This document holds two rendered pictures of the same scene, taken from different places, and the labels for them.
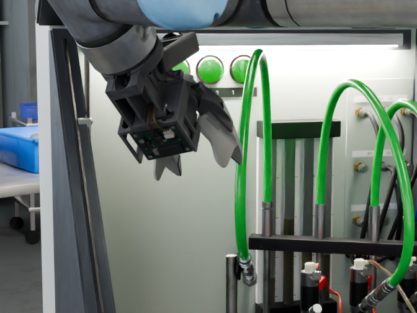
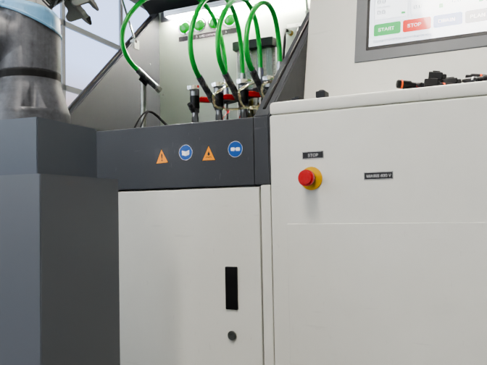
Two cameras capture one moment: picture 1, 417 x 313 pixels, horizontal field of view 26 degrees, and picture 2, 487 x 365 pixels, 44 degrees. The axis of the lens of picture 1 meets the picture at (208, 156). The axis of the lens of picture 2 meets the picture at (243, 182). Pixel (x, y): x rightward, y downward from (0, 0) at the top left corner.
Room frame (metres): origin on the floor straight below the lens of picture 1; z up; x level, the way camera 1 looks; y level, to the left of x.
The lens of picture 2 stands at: (0.06, -1.43, 0.73)
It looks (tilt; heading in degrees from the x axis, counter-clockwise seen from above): 3 degrees up; 41
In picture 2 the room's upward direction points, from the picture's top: 1 degrees counter-clockwise
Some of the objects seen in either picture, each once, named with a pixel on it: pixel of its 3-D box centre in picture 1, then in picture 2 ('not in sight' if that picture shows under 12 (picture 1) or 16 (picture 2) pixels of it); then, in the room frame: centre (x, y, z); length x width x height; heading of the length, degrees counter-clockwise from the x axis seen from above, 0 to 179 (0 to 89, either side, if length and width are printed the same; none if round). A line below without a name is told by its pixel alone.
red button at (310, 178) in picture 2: not in sight; (308, 177); (1.16, -0.66, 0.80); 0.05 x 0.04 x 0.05; 105
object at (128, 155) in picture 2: not in sight; (148, 158); (1.08, -0.21, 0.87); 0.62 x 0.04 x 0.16; 105
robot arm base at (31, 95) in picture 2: not in sight; (29, 100); (0.66, -0.37, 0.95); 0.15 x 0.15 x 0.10
